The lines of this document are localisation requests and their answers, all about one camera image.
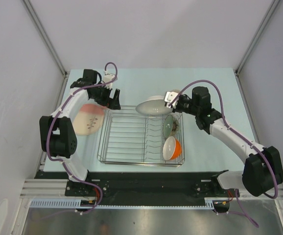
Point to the pink cream floral plate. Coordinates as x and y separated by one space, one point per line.
88 120

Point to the right aluminium frame post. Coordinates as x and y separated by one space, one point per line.
258 34

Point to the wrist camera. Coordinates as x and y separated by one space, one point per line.
171 99
109 79

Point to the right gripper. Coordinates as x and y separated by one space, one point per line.
176 109

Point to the aluminium front rail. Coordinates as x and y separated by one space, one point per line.
56 188

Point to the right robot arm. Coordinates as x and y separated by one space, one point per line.
263 168

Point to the left aluminium frame post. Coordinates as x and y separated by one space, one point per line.
32 13

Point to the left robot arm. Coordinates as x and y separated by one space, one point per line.
58 137

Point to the white slotted cable duct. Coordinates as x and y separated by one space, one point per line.
55 202

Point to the aluminium frame post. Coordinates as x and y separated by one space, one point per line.
258 34
32 13

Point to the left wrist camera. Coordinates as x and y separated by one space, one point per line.
109 79

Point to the white grey-rimmed deep plate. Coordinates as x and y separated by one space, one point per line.
153 106

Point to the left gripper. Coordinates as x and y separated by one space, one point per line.
113 104

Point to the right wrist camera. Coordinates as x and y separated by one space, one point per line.
171 99

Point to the green floral bowl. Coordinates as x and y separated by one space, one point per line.
171 126

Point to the metal wire dish rack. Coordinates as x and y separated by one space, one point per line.
130 138

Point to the orange white mug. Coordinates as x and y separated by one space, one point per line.
176 91

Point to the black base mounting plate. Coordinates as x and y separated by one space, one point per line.
146 189

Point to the orange white bowl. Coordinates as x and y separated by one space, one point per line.
171 149

